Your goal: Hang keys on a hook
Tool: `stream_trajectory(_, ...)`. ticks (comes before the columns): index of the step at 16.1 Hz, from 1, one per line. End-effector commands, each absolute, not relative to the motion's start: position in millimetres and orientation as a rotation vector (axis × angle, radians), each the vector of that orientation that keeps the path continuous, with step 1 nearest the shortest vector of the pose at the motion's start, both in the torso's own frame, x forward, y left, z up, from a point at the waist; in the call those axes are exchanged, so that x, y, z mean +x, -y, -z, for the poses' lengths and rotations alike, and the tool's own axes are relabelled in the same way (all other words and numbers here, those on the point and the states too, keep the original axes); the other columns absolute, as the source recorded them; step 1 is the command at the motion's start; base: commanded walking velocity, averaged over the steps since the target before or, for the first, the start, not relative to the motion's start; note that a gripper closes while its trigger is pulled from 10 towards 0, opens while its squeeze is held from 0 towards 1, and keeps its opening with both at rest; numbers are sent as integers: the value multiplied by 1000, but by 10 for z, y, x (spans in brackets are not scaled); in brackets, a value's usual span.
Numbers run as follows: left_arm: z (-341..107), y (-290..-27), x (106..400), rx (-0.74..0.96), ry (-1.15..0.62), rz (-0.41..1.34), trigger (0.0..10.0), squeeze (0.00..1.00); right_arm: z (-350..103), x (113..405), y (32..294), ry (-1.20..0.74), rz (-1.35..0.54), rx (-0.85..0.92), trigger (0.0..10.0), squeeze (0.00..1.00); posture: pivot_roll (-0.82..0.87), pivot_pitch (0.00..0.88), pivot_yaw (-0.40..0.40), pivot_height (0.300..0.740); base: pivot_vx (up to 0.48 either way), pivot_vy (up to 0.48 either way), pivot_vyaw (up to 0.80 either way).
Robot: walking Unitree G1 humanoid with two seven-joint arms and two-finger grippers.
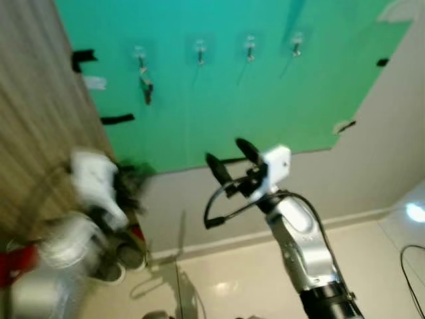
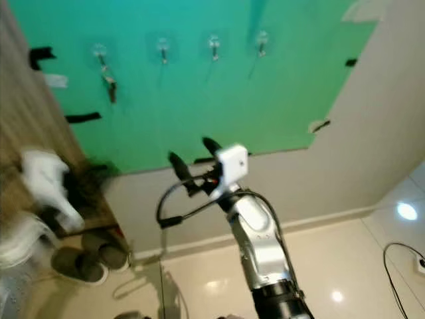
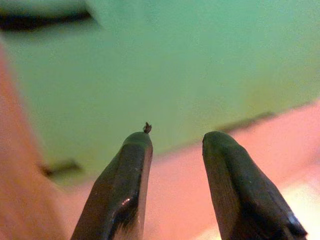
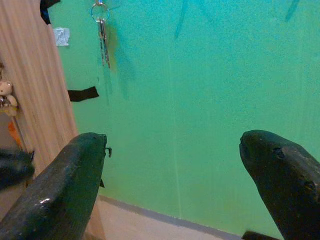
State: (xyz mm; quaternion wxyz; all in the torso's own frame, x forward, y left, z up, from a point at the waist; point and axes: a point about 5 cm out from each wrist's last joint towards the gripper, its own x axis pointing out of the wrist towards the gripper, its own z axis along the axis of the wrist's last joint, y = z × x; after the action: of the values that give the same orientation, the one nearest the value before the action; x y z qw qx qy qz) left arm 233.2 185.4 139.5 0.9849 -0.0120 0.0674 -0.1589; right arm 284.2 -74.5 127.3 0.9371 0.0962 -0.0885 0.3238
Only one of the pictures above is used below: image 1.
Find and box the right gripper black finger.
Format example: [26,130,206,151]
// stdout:
[205,152,233,187]
[235,137,263,165]

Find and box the long black tape strip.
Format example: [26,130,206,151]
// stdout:
[219,154,248,164]

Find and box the green backdrop sheet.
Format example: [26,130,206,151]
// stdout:
[54,0,416,175]

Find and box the grey slipper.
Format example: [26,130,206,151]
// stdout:
[118,226,148,270]
[90,239,127,285]

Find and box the black tape on torn corner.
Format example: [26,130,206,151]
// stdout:
[334,118,357,134]

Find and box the white tape piece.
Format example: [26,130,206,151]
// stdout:
[83,76,107,91]

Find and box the wood grain cabinet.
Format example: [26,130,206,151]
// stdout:
[0,0,117,247]

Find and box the red plastic item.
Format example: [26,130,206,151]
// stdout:
[0,245,39,288]

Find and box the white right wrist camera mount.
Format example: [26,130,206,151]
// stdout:
[256,144,293,193]

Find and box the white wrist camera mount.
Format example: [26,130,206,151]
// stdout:
[256,144,293,193]
[68,149,130,232]

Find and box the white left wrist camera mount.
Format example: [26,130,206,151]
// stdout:
[68,149,130,232]

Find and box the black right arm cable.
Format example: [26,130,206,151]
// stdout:
[203,176,280,231]

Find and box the clear adhesive wall hook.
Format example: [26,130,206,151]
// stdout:
[290,31,306,58]
[193,39,209,66]
[242,35,258,64]
[131,44,149,67]

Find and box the black floor cable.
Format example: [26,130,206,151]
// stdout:
[399,244,425,319]

